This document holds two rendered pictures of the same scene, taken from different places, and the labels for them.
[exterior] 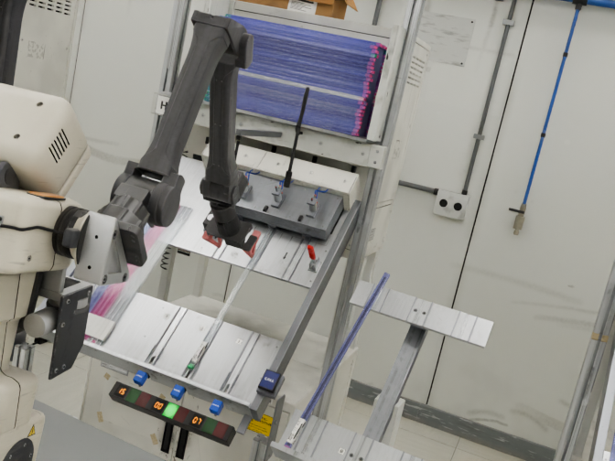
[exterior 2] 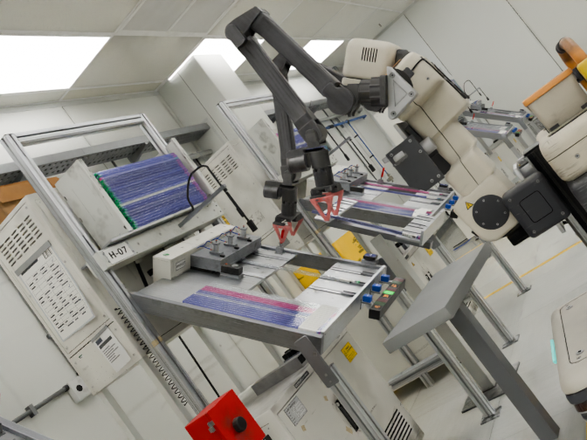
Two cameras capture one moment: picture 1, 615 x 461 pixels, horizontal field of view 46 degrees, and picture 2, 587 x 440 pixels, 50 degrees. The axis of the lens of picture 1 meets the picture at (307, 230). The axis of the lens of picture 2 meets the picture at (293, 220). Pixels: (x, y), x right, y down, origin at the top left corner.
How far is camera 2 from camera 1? 2.95 m
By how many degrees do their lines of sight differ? 81
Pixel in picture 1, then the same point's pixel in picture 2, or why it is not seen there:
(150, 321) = (320, 296)
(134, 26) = not seen: outside the picture
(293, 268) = (279, 257)
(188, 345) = (340, 285)
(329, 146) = (201, 216)
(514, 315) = (169, 415)
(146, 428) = (341, 429)
